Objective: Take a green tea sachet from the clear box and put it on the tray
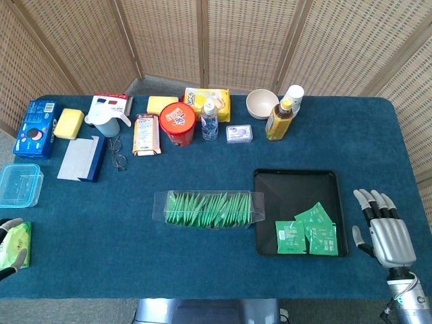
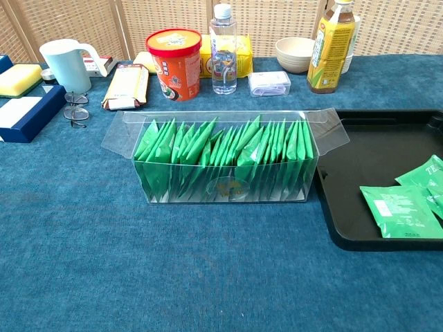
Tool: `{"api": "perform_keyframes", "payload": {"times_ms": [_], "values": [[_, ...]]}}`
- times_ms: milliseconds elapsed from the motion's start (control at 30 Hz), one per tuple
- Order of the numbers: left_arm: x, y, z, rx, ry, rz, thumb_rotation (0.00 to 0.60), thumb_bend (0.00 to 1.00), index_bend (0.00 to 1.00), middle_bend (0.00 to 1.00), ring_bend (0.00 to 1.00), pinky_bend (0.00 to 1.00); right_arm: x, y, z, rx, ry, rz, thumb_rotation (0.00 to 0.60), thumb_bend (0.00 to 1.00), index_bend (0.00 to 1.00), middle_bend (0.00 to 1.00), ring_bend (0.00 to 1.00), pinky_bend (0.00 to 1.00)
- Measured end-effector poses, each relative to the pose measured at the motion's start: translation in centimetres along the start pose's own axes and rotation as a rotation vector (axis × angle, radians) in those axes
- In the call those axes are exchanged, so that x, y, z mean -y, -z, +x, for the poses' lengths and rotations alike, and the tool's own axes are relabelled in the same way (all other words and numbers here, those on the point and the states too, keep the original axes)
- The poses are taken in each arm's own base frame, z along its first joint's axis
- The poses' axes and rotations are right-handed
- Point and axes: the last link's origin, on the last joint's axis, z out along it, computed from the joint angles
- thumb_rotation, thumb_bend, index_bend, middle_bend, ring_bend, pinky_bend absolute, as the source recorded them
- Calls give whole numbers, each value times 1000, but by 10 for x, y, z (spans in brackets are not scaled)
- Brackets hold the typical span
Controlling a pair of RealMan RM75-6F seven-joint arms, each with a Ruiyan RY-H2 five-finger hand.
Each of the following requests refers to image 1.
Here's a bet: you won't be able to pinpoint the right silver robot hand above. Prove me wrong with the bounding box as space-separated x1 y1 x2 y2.
352 188 418 269

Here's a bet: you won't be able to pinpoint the left grey-tipped robot hand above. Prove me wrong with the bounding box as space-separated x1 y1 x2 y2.
0 217 28 281

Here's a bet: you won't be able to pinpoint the clear box of green sachets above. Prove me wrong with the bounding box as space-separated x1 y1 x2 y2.
153 190 266 230

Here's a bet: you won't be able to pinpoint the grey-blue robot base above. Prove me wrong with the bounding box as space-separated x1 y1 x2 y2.
134 298 281 324

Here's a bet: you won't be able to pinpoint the green tea bag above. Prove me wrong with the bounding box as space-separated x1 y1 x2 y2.
165 194 180 224
275 219 307 254
244 194 254 226
304 222 339 257
294 201 333 234

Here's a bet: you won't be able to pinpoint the blue Oreo cookie box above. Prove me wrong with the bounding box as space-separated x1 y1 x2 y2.
12 100 63 159

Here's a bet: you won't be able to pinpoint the navy box with white lid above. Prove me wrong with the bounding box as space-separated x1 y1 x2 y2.
56 134 108 184

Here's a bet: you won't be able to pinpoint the white red-blue glasses box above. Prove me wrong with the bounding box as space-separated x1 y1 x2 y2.
89 93 135 117

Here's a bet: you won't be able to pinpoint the yellow-label tea bottle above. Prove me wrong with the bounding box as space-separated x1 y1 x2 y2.
265 97 294 142

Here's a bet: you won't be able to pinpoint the green tissue pack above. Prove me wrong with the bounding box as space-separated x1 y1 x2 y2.
0 221 32 270

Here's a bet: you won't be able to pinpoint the clear blue-rimmed food container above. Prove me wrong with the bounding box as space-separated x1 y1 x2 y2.
0 163 45 209

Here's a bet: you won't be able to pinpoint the blue felt table cover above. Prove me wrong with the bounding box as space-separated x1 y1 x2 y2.
0 94 421 300

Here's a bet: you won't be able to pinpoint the yellow sponge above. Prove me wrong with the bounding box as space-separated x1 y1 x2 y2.
53 107 85 140
146 96 180 115

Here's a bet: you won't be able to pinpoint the black plastic tray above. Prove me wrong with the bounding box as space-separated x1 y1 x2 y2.
252 167 349 258

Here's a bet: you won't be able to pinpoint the thin-framed eyeglasses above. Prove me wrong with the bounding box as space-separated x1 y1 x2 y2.
107 136 128 172

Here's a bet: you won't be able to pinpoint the pale blue white pitcher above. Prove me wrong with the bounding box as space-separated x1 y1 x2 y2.
84 111 132 138

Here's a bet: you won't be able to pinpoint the orange white cracker packet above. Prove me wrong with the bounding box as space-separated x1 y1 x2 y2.
132 113 163 158

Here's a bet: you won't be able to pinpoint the white cylindrical cup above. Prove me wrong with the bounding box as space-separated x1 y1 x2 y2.
282 84 305 119

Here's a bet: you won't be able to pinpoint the small clear case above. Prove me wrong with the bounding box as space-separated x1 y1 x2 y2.
225 124 253 145

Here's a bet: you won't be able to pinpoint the beige bowl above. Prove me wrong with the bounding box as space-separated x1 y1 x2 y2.
245 88 280 121

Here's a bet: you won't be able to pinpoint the red instant noodle cup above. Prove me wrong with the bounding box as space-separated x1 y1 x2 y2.
159 102 197 147

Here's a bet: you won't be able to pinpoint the clear water bottle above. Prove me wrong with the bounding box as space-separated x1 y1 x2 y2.
200 100 219 141

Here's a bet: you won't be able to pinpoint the yellow snack bag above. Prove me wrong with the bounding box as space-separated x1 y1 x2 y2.
182 87 232 123

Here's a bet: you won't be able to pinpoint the rattan folding screen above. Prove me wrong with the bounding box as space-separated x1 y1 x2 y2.
0 0 432 244

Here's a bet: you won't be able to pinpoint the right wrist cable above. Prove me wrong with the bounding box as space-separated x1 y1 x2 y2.
379 275 419 321

